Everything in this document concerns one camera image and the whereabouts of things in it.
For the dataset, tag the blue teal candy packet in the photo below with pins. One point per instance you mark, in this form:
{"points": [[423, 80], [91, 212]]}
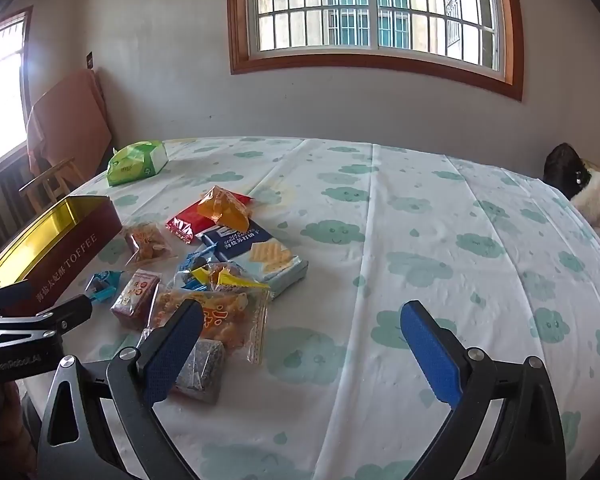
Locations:
{"points": [[102, 285]]}

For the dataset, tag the orange snack packet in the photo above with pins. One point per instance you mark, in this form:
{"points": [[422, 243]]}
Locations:
{"points": [[222, 207]]}

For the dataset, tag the yellow snack packet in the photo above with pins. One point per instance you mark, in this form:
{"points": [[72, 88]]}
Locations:
{"points": [[230, 279]]}

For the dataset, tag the pink snack packet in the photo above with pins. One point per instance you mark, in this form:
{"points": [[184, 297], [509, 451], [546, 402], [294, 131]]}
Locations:
{"points": [[135, 296]]}

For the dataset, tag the large clear fried snack packet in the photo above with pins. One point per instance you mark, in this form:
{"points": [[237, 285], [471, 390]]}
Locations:
{"points": [[225, 317]]}

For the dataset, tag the black wall plate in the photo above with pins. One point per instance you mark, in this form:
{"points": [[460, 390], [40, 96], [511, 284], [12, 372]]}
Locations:
{"points": [[90, 60]]}

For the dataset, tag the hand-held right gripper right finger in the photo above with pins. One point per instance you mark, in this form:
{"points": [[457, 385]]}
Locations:
{"points": [[430, 355]]}

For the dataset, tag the bright side window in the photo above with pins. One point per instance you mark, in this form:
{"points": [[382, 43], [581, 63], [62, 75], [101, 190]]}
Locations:
{"points": [[5, 85]]}

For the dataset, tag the blue cracker pack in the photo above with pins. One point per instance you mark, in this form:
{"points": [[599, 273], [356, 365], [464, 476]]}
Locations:
{"points": [[260, 255]]}

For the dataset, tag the small clear fried snack packet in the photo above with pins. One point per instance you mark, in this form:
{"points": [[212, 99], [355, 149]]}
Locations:
{"points": [[147, 244]]}

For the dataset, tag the green tissue pack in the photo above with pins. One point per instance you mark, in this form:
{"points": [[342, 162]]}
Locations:
{"points": [[135, 162]]}

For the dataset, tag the gold rectangular tin tray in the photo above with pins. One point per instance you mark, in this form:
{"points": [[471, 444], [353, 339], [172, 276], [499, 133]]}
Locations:
{"points": [[75, 250]]}

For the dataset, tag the cloud print tablecloth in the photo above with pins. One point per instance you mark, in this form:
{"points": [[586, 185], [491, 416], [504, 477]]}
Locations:
{"points": [[380, 260]]}

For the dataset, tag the wooden framed barred window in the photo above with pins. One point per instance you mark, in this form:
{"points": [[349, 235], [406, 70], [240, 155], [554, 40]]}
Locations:
{"points": [[240, 20]]}

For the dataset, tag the pink cloth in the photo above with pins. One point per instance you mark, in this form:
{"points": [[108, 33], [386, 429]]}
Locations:
{"points": [[70, 115]]}

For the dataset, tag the person's left forearm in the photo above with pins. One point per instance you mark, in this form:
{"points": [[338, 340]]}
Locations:
{"points": [[2, 435]]}

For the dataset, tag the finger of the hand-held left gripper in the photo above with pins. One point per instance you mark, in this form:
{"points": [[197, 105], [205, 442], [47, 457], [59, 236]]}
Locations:
{"points": [[67, 312], [7, 296]]}

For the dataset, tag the grey snack packet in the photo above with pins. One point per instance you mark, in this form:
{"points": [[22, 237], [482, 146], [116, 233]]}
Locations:
{"points": [[202, 367]]}

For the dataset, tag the red snack packet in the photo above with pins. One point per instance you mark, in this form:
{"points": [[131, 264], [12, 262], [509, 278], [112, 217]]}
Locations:
{"points": [[185, 223]]}

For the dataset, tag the wooden stool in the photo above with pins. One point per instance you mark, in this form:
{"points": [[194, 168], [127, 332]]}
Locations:
{"points": [[47, 177]]}

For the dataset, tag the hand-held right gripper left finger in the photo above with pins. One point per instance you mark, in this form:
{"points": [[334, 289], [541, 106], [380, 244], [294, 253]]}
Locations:
{"points": [[172, 355]]}

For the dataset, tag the small blue snack packet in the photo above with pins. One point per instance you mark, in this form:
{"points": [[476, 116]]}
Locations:
{"points": [[192, 264]]}

